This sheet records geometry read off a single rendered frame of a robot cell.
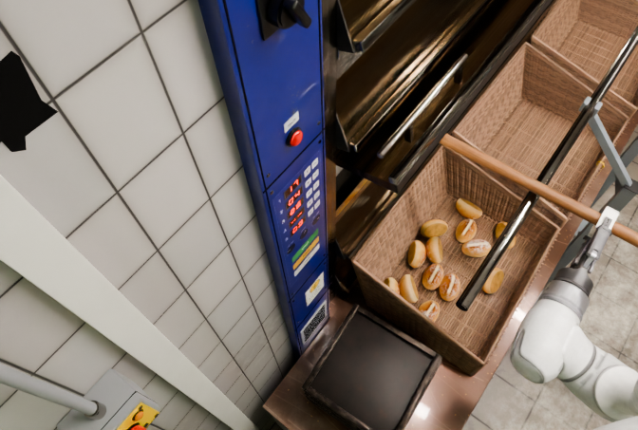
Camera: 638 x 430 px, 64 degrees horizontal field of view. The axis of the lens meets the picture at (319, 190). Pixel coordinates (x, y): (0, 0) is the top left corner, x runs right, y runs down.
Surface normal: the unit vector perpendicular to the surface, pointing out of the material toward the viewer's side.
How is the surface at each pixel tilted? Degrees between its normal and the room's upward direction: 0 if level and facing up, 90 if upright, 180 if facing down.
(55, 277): 90
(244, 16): 90
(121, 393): 0
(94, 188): 90
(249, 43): 90
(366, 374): 0
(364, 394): 0
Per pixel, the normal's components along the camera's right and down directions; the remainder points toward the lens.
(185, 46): 0.79, 0.51
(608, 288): -0.03, -0.52
